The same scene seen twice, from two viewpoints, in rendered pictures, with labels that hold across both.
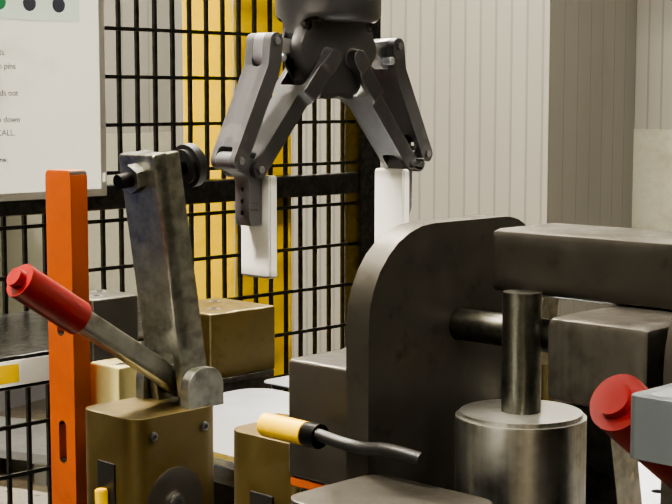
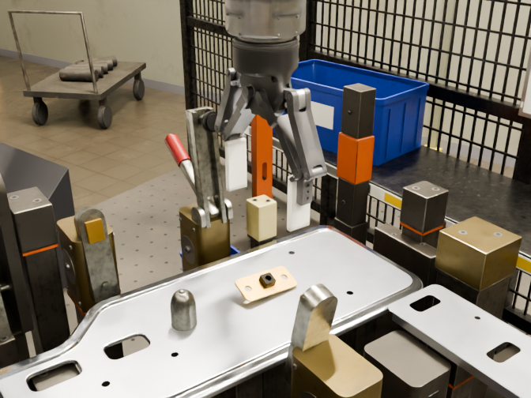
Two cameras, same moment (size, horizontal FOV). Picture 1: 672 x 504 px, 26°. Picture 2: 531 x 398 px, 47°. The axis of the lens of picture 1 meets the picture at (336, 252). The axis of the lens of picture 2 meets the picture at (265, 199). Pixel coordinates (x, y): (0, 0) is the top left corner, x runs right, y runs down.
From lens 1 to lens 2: 138 cm
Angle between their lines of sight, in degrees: 97
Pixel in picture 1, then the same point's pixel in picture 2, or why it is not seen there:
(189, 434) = (190, 228)
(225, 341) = (446, 251)
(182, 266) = (195, 162)
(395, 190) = (292, 186)
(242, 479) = not seen: hidden behind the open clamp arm
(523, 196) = not seen: outside the picture
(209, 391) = (197, 218)
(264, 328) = (475, 262)
